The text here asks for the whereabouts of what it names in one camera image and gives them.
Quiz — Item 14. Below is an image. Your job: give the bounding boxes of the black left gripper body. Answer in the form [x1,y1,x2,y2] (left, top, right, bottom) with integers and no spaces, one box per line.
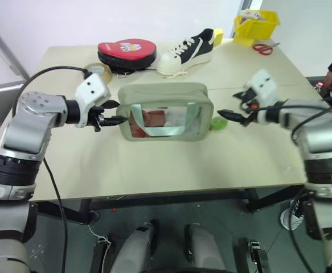
[87,105,106,133]

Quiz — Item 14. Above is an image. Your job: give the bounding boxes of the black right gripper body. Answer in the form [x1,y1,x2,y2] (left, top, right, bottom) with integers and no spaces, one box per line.
[240,88,262,127]

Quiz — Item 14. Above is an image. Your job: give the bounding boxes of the red handled scissors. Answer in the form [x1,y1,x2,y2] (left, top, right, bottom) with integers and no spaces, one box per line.
[252,42,281,56]

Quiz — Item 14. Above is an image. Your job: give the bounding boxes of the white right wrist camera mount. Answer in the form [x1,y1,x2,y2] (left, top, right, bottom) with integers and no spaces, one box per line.
[244,69,280,125]

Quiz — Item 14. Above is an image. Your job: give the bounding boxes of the black floor bracket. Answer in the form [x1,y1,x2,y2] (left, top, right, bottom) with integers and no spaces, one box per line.
[91,238,113,273]
[247,241,269,273]

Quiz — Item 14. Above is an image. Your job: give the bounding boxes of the white tool in bin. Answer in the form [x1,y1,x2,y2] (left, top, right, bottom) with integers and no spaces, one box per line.
[239,9,268,21]

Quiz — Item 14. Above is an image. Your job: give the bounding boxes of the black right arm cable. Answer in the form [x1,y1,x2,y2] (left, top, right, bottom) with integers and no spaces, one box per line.
[292,96,332,142]

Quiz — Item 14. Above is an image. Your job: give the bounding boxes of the clear tape roll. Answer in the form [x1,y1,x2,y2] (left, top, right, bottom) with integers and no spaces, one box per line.
[83,63,113,84]

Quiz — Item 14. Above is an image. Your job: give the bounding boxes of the green pouch with clear window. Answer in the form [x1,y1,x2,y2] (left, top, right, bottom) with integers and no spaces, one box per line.
[116,82,214,142]

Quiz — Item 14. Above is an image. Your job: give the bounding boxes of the green plush keychain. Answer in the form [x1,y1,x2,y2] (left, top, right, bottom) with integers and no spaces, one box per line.
[210,116,228,131]

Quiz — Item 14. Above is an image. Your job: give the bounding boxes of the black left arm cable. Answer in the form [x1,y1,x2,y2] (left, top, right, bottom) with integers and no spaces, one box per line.
[11,65,94,273]

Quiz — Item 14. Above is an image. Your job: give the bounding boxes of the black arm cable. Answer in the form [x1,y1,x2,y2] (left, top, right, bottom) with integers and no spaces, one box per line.
[292,96,332,142]
[11,65,94,273]

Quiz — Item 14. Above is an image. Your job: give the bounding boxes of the red black boxing pad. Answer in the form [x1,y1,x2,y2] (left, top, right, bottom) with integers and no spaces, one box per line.
[97,39,158,75]

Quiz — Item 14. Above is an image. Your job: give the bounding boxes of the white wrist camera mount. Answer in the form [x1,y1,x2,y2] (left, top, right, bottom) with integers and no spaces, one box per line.
[74,73,112,128]
[244,69,280,125]

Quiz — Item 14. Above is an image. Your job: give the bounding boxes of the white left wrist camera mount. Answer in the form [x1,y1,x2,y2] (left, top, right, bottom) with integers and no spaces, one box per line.
[74,73,112,128]

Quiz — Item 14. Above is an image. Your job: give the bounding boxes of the yellow plastic bin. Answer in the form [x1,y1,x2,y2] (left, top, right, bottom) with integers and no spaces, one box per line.
[233,10,281,46]

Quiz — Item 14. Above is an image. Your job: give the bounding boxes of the yellow foam block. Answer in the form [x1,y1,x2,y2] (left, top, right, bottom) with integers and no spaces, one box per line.
[211,27,224,48]

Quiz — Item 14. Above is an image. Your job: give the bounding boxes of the black table frame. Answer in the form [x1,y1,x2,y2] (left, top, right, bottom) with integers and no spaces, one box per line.
[28,186,306,225]

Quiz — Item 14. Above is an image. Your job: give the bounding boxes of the white bystander shoe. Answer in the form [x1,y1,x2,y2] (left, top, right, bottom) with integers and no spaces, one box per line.
[280,196,306,231]

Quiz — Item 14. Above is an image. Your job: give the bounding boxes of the black white sneaker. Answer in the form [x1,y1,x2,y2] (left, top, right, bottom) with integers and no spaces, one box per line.
[156,27,215,78]

